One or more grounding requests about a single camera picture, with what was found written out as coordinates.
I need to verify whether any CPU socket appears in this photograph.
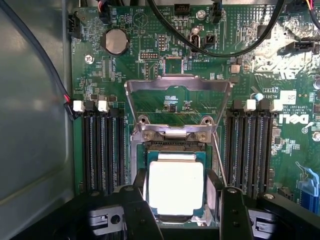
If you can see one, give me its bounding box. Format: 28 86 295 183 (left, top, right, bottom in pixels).
129 123 222 227

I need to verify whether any metal locking lever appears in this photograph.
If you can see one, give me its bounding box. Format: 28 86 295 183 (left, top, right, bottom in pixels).
211 129 229 188

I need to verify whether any RAM slot with white latch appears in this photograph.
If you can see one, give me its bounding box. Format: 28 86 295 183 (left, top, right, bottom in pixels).
261 99 283 197
72 99 93 195
237 98 258 193
97 99 115 192

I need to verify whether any blue expansion slot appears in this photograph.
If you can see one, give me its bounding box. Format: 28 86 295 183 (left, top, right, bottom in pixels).
295 161 320 213

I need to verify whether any white Dell label sticker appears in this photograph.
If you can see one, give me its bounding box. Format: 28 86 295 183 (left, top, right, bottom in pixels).
279 89 298 106

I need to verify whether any metal socket cover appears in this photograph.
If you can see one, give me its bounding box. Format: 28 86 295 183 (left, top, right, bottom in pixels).
123 74 235 140

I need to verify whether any green Dell motherboard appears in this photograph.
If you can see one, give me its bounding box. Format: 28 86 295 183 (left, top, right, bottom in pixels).
70 3 320 226

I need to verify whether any internal USB port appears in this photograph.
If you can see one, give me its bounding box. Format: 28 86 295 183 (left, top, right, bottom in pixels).
190 26 201 52

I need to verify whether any silver coin cell battery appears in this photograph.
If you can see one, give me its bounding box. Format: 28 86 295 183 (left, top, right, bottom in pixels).
100 28 130 56

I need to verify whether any black board connector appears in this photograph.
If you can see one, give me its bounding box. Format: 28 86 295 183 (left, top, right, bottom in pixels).
292 40 316 55

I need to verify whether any black fan header connector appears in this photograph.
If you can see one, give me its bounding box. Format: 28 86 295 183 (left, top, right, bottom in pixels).
67 12 81 39

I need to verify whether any thick black cable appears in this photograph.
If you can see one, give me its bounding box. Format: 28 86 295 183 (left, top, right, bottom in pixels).
152 0 288 55
146 0 281 57

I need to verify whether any black red wire with plug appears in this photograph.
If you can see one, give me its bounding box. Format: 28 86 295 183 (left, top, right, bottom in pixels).
0 0 76 122

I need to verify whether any black plug with coloured wires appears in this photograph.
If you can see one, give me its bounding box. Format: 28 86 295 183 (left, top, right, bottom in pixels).
211 0 224 25
96 0 111 25

